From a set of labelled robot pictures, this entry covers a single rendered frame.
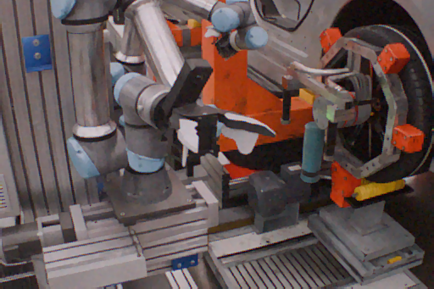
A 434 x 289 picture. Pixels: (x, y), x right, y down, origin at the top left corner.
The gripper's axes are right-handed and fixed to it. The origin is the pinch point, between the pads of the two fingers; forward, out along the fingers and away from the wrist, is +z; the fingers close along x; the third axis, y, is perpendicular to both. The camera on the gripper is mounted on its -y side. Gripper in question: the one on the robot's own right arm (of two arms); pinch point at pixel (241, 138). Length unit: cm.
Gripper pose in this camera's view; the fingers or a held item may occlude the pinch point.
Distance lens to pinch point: 68.8
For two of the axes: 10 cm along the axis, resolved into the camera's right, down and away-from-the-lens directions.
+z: 6.1, 3.2, -7.3
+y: -1.1, 9.4, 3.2
